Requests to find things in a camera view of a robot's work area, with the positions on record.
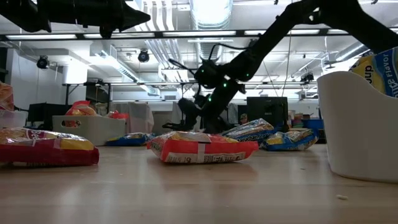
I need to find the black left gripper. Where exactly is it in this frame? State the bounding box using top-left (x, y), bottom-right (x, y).
top-left (51, 0), bottom-right (152, 40)

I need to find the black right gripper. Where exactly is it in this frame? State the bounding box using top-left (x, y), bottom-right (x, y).
top-left (185, 81), bottom-right (247, 134)

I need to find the blue ramen pack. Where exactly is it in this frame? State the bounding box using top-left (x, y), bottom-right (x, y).
top-left (221, 118), bottom-right (276, 146)
top-left (104, 133), bottom-right (155, 147)
top-left (348, 46), bottom-right (398, 99)
top-left (262, 128), bottom-right (320, 152)

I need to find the red beef ramen pack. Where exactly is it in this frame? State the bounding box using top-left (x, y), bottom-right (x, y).
top-left (0, 126), bottom-right (100, 167)
top-left (0, 81), bottom-right (15, 112)

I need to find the white cover cloth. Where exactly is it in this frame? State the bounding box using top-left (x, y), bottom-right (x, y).
top-left (127, 102), bottom-right (155, 133)

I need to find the black monitor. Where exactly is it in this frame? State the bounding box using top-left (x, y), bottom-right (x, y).
top-left (246, 96), bottom-right (289, 135)
top-left (27, 102), bottom-right (81, 130)

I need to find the blue storage bin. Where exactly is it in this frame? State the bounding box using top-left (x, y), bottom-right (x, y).
top-left (302, 119), bottom-right (325, 130)

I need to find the clear plastic bin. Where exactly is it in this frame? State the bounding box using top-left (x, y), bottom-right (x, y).
top-left (0, 108), bottom-right (29, 129)

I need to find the white curved plastic bin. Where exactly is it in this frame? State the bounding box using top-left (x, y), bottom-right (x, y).
top-left (316, 70), bottom-right (398, 184)

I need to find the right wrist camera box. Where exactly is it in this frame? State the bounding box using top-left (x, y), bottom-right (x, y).
top-left (177, 97), bottom-right (200, 124)

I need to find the white rectangular air duct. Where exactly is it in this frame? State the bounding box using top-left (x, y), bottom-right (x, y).
top-left (90, 42), bottom-right (161, 96)

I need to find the black metal scaffold frame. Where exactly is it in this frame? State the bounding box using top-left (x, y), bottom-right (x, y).
top-left (62, 80), bottom-right (318, 131)

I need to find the silver round ventilation duct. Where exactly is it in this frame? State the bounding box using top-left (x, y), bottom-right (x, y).
top-left (188, 0), bottom-right (234, 63)
top-left (334, 39), bottom-right (374, 62)

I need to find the black right camera cable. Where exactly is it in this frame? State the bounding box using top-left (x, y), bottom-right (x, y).
top-left (169, 43), bottom-right (251, 77)

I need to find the white bin with handle slot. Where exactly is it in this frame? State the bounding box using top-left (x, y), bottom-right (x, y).
top-left (52, 114), bottom-right (127, 147)

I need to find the black aluminium rig frame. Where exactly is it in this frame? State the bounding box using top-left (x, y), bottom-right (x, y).
top-left (0, 27), bottom-right (398, 42)

